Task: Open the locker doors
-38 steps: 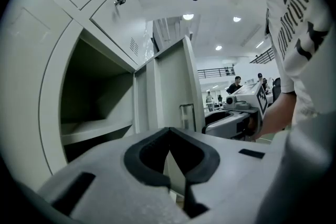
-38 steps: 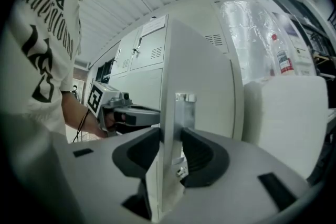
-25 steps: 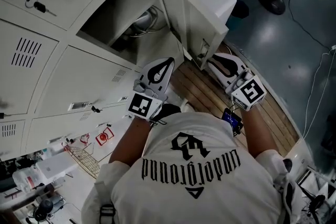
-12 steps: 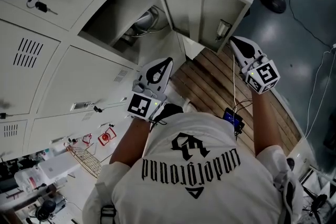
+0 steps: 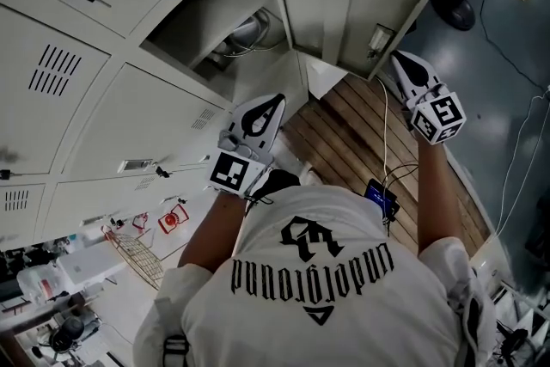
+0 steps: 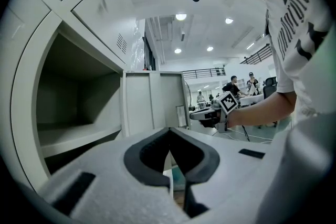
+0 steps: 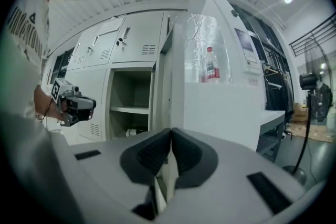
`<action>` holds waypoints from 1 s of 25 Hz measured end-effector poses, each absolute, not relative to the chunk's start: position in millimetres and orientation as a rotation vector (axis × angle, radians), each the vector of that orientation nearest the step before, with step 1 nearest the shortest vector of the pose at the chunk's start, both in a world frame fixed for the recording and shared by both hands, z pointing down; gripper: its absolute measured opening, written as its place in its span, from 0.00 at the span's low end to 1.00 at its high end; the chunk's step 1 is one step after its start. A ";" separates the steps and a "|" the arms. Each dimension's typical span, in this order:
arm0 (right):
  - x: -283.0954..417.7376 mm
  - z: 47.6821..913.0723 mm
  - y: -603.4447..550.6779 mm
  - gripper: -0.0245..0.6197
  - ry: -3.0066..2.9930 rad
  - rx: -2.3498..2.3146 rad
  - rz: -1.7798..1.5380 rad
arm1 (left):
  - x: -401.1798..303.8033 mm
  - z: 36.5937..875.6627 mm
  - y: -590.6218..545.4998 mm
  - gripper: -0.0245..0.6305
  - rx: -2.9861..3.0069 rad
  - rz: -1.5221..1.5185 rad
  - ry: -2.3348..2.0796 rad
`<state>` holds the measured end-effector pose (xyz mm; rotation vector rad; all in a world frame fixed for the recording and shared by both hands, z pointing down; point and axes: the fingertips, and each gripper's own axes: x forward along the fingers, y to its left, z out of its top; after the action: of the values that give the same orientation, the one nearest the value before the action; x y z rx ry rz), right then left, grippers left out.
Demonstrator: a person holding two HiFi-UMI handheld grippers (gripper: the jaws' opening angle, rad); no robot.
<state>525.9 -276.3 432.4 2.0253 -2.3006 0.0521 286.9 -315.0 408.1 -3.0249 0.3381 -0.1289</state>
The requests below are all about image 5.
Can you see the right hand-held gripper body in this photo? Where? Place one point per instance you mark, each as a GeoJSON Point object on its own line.
{"type": "Point", "coordinates": [438, 116]}

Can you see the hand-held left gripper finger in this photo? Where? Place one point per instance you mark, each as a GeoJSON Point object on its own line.
{"type": "Point", "coordinates": [275, 129]}
{"type": "Point", "coordinates": [242, 118]}

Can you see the person's white printed shirt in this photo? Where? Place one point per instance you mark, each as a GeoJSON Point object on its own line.
{"type": "Point", "coordinates": [344, 335]}

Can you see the person's left forearm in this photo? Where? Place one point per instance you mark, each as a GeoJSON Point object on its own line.
{"type": "Point", "coordinates": [210, 232]}

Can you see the person's black trousers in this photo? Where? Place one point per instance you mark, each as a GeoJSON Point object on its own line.
{"type": "Point", "coordinates": [279, 182]}

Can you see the wooden slat platform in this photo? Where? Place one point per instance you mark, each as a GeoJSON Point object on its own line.
{"type": "Point", "coordinates": [344, 129]}

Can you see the black round appliance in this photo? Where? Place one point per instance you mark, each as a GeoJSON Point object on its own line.
{"type": "Point", "coordinates": [69, 328]}

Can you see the person's right shoe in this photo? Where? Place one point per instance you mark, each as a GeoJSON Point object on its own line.
{"type": "Point", "coordinates": [310, 176]}

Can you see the small white foam box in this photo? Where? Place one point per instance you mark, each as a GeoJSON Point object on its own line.
{"type": "Point", "coordinates": [322, 77]}

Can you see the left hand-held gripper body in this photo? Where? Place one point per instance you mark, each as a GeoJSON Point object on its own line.
{"type": "Point", "coordinates": [234, 174]}

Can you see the person's right forearm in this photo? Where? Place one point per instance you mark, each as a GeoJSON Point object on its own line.
{"type": "Point", "coordinates": [438, 202]}

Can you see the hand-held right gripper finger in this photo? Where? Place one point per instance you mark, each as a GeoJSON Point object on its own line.
{"type": "Point", "coordinates": [429, 79]}
{"type": "Point", "coordinates": [404, 81]}

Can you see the white carton box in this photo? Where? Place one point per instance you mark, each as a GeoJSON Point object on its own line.
{"type": "Point", "coordinates": [90, 266]}

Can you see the black phone blue screen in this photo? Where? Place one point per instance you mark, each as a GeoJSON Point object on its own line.
{"type": "Point", "coordinates": [380, 195]}

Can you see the clear plastic water barrel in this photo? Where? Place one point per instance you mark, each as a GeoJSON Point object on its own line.
{"type": "Point", "coordinates": [38, 283]}

